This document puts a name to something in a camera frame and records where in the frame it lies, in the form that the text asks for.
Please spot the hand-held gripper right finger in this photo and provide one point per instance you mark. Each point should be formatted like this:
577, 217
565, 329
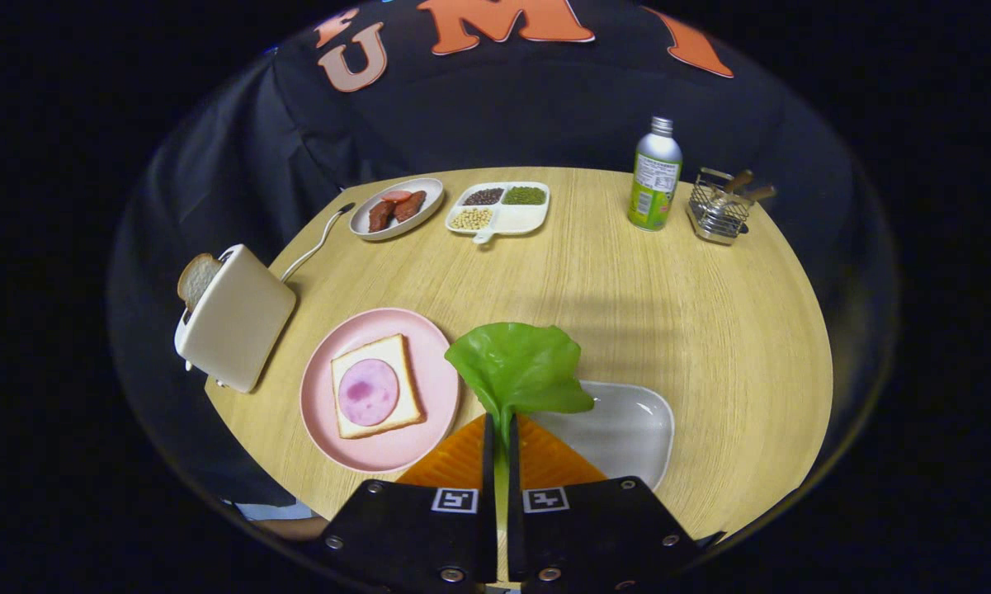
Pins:
513, 462

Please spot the brown meat piece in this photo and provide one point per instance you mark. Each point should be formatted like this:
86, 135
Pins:
410, 206
380, 216

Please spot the black backdrop cloth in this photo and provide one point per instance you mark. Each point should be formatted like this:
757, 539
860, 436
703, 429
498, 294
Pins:
545, 107

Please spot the green and silver bottle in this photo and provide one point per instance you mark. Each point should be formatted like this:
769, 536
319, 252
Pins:
656, 177

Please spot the pile of pale soybeans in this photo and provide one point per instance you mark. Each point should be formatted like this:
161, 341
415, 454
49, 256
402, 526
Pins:
471, 219

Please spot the green lettuce leaf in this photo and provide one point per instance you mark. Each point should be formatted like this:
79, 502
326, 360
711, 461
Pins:
520, 363

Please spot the white round plate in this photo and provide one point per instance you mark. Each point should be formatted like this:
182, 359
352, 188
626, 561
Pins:
363, 216

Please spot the red sausage slice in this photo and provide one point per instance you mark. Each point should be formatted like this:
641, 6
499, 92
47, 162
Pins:
396, 196

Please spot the pile of green beans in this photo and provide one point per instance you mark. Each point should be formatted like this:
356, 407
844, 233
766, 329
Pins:
525, 195

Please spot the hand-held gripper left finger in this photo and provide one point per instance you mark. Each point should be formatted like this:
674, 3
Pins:
488, 462

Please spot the plain bread slice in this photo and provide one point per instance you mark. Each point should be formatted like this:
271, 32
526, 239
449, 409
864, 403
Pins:
196, 279

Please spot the pink ham slice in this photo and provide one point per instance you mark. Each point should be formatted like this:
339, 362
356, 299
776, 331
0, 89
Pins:
369, 393

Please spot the white rounded square dish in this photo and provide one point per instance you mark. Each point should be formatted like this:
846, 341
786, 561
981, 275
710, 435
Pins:
627, 429

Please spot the white divided dish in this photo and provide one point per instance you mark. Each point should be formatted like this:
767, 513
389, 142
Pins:
520, 219

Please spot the pile of dark beans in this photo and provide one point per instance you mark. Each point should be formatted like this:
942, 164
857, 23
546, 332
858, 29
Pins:
483, 196

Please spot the cream toaster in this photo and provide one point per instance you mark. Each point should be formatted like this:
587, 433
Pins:
239, 322

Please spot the bread slice under ham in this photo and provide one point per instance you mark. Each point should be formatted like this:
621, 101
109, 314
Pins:
379, 351

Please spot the pink round plate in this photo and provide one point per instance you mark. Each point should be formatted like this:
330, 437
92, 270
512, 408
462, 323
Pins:
429, 371

